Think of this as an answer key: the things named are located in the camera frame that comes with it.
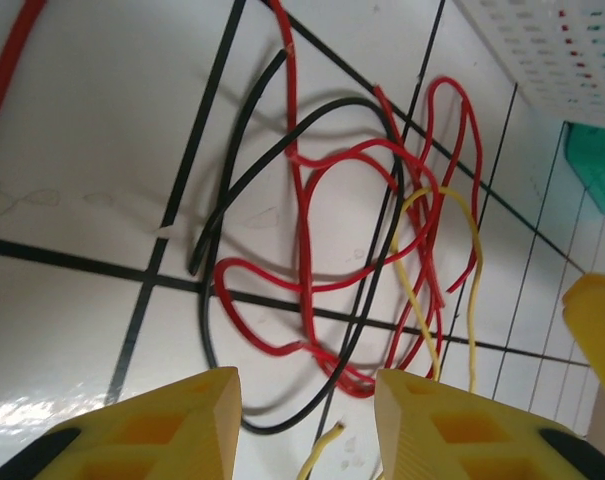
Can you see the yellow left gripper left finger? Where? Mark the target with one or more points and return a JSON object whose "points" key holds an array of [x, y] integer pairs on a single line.
{"points": [[147, 440]]}

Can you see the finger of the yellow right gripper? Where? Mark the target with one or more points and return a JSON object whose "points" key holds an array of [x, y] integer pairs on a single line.
{"points": [[602, 320]]}

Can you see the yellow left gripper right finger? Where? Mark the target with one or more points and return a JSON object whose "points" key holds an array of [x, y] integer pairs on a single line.
{"points": [[482, 440]]}

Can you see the teal plastic basket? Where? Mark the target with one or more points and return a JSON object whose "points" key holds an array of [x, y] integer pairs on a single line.
{"points": [[602, 170]]}

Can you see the white plastic basket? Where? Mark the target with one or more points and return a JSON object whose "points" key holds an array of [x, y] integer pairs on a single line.
{"points": [[557, 60]]}

